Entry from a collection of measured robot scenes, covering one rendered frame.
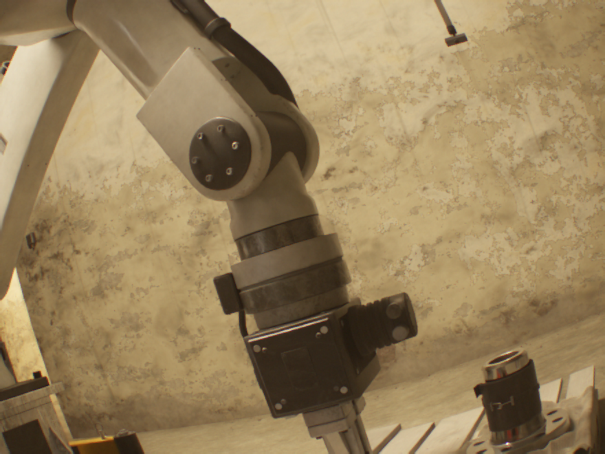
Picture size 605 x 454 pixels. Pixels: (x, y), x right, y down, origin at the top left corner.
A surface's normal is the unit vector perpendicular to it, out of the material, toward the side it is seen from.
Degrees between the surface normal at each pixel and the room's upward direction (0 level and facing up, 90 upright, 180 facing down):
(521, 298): 90
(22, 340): 89
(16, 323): 90
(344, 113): 90
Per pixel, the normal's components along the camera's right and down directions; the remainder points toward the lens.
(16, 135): -0.46, 0.10
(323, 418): -0.22, 0.02
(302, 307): 0.00, -0.06
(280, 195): 0.33, -0.16
